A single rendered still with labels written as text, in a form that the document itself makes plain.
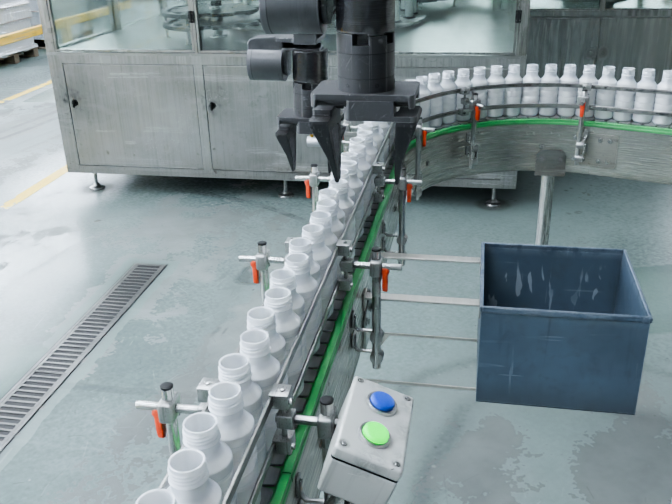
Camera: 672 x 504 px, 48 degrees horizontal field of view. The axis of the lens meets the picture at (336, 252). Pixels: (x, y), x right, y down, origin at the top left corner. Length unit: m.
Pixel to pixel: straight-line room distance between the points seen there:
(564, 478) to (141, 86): 3.32
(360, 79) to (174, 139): 4.07
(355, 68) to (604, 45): 5.59
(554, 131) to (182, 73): 2.61
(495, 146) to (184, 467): 1.99
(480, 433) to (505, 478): 0.23
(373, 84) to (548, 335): 0.87
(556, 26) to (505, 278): 4.57
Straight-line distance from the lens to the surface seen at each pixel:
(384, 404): 0.91
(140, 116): 4.84
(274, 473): 1.01
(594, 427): 2.83
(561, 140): 2.66
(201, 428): 0.85
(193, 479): 0.77
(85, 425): 2.90
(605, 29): 6.28
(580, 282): 1.81
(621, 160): 2.65
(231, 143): 4.68
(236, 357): 0.94
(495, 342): 1.52
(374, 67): 0.75
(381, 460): 0.86
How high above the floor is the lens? 1.65
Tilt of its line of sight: 24 degrees down
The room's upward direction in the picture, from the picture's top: 2 degrees counter-clockwise
